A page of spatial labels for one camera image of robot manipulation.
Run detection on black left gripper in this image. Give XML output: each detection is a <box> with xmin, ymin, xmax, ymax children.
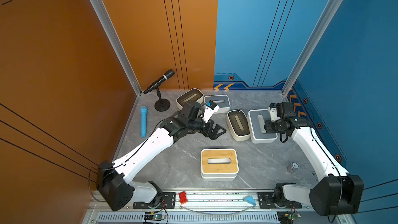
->
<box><xmin>187</xmin><ymin>114</ymin><xmax>227</xmax><ymax>139</ymax></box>

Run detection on cream box brown lid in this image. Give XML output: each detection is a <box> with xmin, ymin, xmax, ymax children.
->
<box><xmin>176</xmin><ymin>88</ymin><xmax>204</xmax><ymax>110</ymax></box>
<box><xmin>227</xmin><ymin>110</ymin><xmax>250</xmax><ymax>142</ymax></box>

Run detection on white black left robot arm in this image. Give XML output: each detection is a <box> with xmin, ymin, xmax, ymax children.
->
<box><xmin>96</xmin><ymin>101</ymin><xmax>226</xmax><ymax>211</ymax></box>

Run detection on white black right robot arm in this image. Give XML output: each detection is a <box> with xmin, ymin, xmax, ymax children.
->
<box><xmin>264</xmin><ymin>102</ymin><xmax>364</xmax><ymax>216</ymax></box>

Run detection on small round metal disc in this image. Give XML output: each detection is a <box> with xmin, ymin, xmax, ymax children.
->
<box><xmin>287</xmin><ymin>162</ymin><xmax>300</xmax><ymax>174</ymax></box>

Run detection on black microphone on stand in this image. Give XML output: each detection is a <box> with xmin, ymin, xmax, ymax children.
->
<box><xmin>142</xmin><ymin>69</ymin><xmax>175</xmax><ymax>113</ymax></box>

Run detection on blue toy microphone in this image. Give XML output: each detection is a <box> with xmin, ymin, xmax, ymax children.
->
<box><xmin>140</xmin><ymin>106</ymin><xmax>148</xmax><ymax>138</ymax></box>

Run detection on right circuit board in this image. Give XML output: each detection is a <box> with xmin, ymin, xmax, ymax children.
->
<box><xmin>277</xmin><ymin>212</ymin><xmax>302</xmax><ymax>224</ymax></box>

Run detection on circuit board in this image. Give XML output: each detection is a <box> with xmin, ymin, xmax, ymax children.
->
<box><xmin>277</xmin><ymin>212</ymin><xmax>302</xmax><ymax>224</ymax></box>
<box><xmin>143</xmin><ymin>211</ymin><xmax>166</xmax><ymax>224</ymax></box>

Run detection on left circuit board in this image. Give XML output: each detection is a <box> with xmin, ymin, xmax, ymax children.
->
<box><xmin>143</xmin><ymin>211</ymin><xmax>166</xmax><ymax>224</ymax></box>

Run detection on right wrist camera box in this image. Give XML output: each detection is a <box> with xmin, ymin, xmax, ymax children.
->
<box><xmin>268</xmin><ymin>103</ymin><xmax>280</xmax><ymax>121</ymax></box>

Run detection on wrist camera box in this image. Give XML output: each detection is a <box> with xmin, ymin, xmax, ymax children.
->
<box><xmin>202</xmin><ymin>100</ymin><xmax>219</xmax><ymax>123</ymax></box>
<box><xmin>268</xmin><ymin>103</ymin><xmax>280</xmax><ymax>121</ymax></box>

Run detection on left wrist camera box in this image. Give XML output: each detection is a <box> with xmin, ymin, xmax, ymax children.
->
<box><xmin>202</xmin><ymin>100</ymin><xmax>219</xmax><ymax>123</ymax></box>

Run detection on red block on rail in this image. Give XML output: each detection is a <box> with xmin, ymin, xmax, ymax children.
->
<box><xmin>178</xmin><ymin>191</ymin><xmax>188</xmax><ymax>204</ymax></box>

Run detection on blue triangular piece on rail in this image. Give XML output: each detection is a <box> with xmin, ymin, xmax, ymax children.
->
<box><xmin>244</xmin><ymin>196</ymin><xmax>256</xmax><ymax>206</ymax></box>

